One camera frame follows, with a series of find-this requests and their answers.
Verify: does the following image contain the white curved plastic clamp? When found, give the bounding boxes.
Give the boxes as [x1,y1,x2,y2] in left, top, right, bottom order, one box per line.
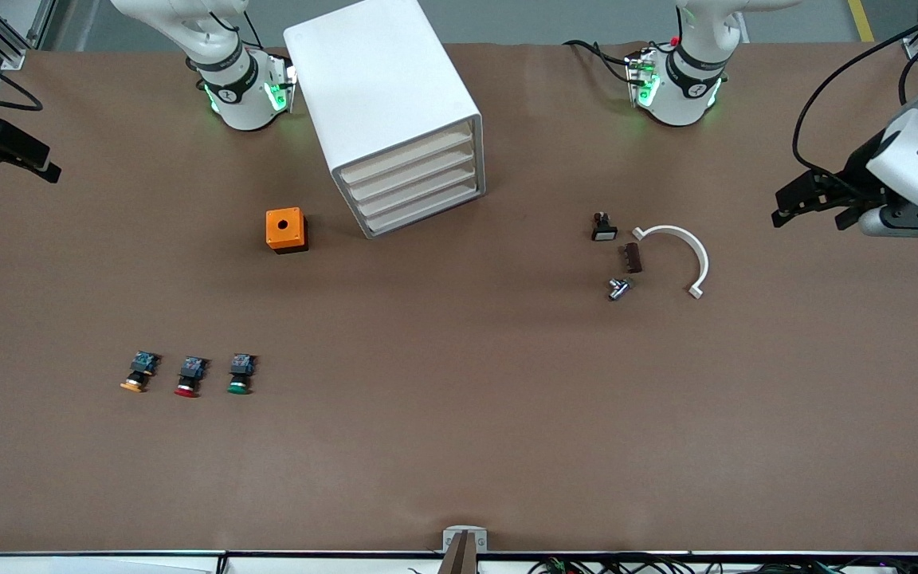
[632,225,710,300]

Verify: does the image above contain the green mushroom push button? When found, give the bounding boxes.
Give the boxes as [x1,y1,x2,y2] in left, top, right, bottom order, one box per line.
[227,353,257,395]

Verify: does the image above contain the tangled floor cables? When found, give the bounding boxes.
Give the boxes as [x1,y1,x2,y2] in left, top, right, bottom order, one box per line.
[527,552,918,574]

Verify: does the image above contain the yellow mushroom push button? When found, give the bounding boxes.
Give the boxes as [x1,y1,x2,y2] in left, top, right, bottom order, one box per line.
[120,351,161,393]

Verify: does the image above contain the black arm base cable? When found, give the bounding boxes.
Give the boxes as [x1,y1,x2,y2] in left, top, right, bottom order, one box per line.
[563,38,635,85]

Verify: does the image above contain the grey metal table bracket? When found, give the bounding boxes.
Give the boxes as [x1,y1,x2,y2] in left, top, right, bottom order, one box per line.
[443,526,488,553]

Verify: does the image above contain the white drawer cabinet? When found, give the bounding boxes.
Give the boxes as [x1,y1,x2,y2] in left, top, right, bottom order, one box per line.
[284,0,486,240]

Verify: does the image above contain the orange button enclosure box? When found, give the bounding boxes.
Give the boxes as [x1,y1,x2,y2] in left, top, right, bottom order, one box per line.
[265,207,309,254]

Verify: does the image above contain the red mushroom push button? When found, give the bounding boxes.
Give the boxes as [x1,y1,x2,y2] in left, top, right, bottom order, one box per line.
[173,356,210,399]

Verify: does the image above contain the brown strut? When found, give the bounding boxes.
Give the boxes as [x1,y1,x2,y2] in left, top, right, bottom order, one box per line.
[439,532,477,574]

